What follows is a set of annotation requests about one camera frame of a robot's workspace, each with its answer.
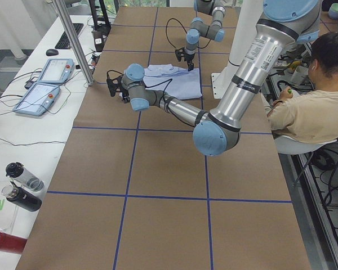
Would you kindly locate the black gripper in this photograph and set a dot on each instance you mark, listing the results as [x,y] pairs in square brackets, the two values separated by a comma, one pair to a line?
[124,94]
[189,58]

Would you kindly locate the blue striped button shirt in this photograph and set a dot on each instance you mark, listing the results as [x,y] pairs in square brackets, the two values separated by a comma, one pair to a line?
[176,81]

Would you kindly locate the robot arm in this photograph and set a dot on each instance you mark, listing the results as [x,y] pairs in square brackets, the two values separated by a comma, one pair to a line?
[264,29]
[198,28]

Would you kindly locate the upper blue teach pendant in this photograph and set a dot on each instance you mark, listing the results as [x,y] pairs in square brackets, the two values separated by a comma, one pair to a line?
[56,71]

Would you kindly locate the blue teach pendant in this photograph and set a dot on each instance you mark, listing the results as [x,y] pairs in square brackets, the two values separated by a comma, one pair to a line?
[37,100]
[56,71]

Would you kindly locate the lower blue teach pendant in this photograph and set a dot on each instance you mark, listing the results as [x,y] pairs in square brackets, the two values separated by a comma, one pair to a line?
[37,100]

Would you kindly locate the black computer mouse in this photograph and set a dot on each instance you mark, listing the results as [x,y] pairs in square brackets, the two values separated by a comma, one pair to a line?
[52,52]

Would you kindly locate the white office chair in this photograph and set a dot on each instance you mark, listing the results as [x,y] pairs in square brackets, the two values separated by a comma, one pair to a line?
[289,146]

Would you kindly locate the clear plastic water bottle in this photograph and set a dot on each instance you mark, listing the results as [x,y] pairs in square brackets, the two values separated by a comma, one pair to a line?
[17,172]

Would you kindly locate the person in beige shirt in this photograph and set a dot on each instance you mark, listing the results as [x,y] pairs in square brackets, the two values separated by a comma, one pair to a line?
[311,117]

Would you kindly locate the black insulated bottle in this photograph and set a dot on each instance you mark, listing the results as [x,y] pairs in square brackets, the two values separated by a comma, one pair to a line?
[21,198]

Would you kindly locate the red cylinder bottle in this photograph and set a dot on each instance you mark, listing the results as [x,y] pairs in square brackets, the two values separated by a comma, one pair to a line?
[12,244]

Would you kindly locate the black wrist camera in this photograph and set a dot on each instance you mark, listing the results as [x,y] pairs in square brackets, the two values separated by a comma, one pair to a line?
[114,85]
[180,53]

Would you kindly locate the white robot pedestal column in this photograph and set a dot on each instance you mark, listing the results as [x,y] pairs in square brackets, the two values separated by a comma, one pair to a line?
[245,33]

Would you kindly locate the grey aluminium frame post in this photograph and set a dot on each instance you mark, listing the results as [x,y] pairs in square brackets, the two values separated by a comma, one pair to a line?
[67,23]

